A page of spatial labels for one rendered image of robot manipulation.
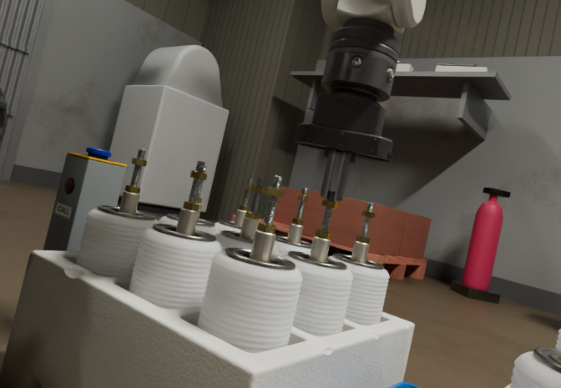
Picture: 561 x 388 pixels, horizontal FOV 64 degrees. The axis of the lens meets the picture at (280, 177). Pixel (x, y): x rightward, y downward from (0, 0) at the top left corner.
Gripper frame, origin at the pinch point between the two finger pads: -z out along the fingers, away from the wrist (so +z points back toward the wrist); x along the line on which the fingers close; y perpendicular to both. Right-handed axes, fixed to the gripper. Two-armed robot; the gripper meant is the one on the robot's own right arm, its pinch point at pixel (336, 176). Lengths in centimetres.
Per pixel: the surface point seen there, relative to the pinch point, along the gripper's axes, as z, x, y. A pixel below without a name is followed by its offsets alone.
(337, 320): -16.8, -4.2, 2.1
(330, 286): -12.9, -2.6, 3.9
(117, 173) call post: -6.3, 36.5, -9.2
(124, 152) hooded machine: 2, 187, -238
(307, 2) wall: 163, 94, -306
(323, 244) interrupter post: -8.6, -0.5, 1.0
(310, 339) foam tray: -18.1, -2.1, 8.1
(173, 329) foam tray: -18.3, 9.5, 17.0
